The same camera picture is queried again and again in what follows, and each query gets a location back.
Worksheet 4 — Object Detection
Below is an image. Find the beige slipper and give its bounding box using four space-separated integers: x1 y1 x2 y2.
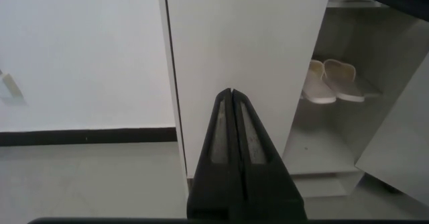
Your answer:
322 58 366 103
300 59 337 105

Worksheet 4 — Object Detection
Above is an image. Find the white closed cabinet door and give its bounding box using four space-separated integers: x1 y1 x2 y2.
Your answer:
164 0 334 179

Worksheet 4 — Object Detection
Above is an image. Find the white open cabinet door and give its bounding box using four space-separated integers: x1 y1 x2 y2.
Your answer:
354 50 429 208

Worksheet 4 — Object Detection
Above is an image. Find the beige wall fitting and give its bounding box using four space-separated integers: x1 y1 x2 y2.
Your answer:
0 69 25 102

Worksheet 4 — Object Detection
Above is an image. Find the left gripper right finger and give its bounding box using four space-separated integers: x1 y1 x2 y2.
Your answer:
231 89 308 221

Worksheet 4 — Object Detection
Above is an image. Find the white shoe cabinet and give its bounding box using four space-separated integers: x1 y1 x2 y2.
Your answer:
156 0 429 200

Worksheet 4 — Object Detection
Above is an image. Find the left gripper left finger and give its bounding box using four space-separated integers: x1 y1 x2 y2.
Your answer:
186 88 249 220

